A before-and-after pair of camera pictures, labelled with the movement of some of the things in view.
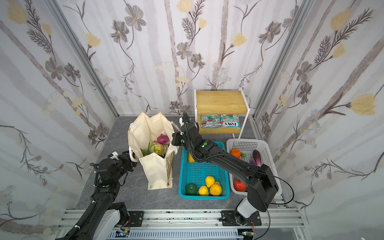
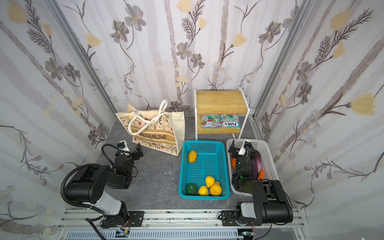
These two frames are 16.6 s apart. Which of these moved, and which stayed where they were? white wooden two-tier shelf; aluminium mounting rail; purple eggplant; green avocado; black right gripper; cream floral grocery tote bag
Moved: black right gripper; cream floral grocery tote bag
Stayed: purple eggplant; green avocado; white wooden two-tier shelf; aluminium mounting rail
